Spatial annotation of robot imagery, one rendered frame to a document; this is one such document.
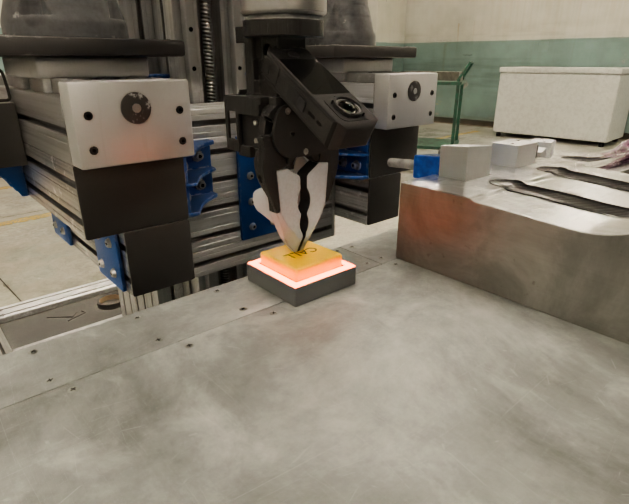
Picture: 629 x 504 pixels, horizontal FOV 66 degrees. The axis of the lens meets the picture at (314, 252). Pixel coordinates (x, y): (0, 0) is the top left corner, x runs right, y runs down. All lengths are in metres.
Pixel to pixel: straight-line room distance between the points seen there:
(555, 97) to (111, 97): 6.93
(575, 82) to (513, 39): 1.63
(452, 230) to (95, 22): 0.50
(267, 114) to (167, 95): 0.20
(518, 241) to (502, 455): 0.22
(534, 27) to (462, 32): 1.15
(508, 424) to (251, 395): 0.17
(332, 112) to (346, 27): 0.59
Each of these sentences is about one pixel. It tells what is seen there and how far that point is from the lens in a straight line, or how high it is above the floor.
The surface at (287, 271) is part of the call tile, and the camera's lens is 0.46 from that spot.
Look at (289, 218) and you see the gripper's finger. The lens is 0.46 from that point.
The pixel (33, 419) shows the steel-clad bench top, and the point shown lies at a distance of 0.37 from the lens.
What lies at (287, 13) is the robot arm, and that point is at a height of 1.05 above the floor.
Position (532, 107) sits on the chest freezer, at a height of 0.43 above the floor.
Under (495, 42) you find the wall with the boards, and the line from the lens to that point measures 8.61.
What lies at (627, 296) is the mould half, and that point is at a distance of 0.46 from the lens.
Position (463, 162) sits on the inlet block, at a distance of 0.56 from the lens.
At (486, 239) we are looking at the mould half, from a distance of 0.49.
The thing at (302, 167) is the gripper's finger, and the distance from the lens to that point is 0.48.
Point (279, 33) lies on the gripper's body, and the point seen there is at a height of 1.03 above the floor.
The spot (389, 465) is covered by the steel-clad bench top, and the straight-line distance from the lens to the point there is 0.30.
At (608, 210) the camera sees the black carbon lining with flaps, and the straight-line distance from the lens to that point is 0.54.
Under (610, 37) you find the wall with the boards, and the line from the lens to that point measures 8.04.
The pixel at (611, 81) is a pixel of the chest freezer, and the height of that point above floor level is 0.78.
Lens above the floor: 1.01
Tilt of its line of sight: 22 degrees down
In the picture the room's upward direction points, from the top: straight up
